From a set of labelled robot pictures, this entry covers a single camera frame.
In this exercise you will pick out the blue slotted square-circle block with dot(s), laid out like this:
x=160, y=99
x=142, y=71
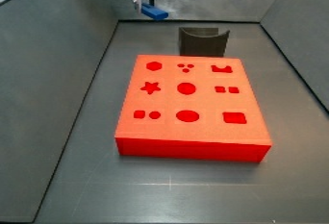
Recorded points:
x=152, y=12

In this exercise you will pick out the black curved stand fixture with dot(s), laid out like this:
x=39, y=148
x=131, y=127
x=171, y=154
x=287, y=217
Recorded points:
x=202, y=42

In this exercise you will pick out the red shape-sorting fixture block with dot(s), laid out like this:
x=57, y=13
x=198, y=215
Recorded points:
x=190, y=109

